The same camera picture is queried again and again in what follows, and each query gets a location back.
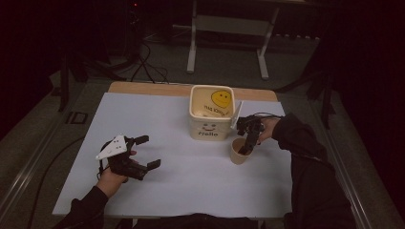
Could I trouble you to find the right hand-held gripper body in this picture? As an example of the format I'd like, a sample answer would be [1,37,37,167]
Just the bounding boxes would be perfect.
[230,100,266,137]

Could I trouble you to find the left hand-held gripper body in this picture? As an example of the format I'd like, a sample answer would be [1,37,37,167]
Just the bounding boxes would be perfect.
[95,135,148,181]

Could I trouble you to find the brown paper cup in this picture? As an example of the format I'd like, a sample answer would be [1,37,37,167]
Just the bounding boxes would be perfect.
[229,136,256,166]

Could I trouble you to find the person's right hand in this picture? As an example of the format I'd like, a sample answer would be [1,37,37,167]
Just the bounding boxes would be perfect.
[259,117,281,144]

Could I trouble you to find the person's left hand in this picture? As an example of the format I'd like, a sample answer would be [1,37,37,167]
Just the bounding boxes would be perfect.
[95,163,130,198]

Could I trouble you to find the white table mat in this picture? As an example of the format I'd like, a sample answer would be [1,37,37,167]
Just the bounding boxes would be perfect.
[52,92,294,219]

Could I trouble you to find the cream smiley face bucket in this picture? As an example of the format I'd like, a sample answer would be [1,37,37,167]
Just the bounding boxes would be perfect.
[189,84,237,141]

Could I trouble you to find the black floor plate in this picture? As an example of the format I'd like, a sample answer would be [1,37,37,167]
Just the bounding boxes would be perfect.
[65,111,89,125]

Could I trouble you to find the person's dark torso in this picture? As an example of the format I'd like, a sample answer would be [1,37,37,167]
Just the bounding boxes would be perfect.
[132,213,288,229]

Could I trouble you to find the dark metal stand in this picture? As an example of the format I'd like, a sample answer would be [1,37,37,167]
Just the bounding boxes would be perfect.
[305,63,337,130]
[57,47,92,113]

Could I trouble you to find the white metal stand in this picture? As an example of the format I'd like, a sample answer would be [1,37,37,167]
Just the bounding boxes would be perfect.
[185,0,281,80]

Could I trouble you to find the dark device with red light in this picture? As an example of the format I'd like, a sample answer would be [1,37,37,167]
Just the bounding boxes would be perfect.
[126,0,142,60]

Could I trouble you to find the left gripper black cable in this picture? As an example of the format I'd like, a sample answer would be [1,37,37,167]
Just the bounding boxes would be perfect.
[96,141,113,180]

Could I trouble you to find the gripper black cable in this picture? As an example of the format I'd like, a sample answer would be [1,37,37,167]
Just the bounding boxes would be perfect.
[251,112,285,120]
[96,141,113,180]

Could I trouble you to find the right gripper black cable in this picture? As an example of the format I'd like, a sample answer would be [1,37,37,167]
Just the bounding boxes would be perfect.
[251,112,285,120]

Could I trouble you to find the long black floor cable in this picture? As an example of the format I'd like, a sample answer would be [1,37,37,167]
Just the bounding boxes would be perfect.
[27,135,88,229]

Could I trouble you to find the black floor cables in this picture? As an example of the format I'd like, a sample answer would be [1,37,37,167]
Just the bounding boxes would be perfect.
[129,41,170,85]

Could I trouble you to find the grey metal floor rail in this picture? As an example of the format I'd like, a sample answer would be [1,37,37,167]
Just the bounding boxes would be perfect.
[0,117,66,220]
[309,98,375,229]

